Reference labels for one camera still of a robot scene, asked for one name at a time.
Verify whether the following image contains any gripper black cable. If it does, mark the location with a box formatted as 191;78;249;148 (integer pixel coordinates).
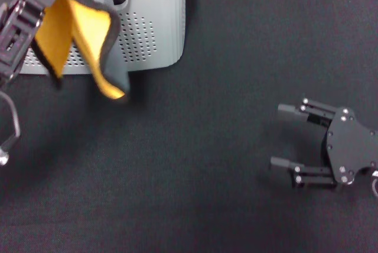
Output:
0;91;22;167
370;171;378;198

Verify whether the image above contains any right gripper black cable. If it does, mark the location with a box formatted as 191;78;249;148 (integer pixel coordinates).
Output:
370;171;378;198

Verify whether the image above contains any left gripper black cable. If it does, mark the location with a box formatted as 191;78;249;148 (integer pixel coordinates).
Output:
0;91;22;167

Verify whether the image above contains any grey perforated storage box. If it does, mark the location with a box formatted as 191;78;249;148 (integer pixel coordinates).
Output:
17;0;187;76

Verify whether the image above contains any grey yellow towel black trim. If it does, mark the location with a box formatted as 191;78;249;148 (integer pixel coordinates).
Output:
16;0;132;102

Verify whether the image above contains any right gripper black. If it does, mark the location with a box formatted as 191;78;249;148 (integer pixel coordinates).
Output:
269;98;378;190

